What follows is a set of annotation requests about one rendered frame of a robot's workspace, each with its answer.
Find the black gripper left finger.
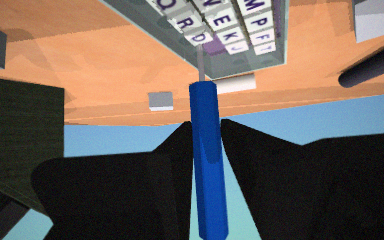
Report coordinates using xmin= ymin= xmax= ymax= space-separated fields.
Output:
xmin=30 ymin=121 xmax=193 ymax=240

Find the blue stylus with white tip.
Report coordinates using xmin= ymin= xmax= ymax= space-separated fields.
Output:
xmin=189 ymin=50 xmax=229 ymax=240

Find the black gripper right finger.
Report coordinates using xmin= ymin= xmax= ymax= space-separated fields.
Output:
xmin=220 ymin=119 xmax=384 ymax=240

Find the black cylinder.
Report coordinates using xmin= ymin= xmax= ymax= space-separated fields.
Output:
xmin=338 ymin=50 xmax=384 ymax=88

